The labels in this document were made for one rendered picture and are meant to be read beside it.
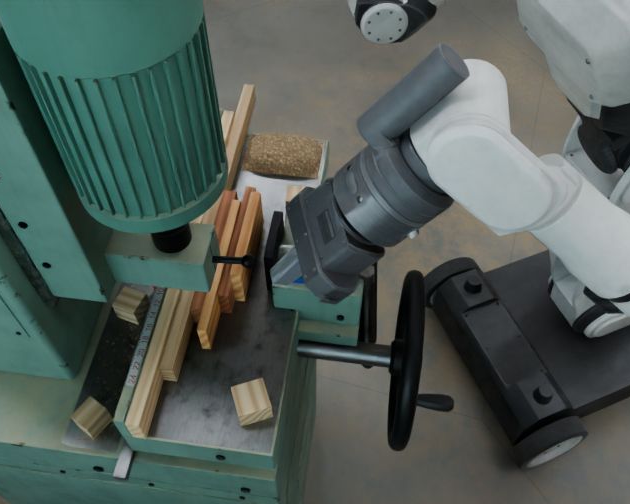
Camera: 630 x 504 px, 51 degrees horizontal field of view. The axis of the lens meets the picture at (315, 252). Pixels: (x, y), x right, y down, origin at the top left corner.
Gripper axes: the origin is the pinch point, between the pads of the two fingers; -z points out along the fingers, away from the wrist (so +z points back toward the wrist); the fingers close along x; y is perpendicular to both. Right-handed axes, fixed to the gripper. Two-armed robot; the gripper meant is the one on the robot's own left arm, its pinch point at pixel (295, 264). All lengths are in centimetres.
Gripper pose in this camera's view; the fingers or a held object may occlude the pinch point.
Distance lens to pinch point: 68.1
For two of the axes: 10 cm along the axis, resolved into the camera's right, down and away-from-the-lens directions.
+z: 6.4, -5.0, -5.9
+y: -7.4, -1.7, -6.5
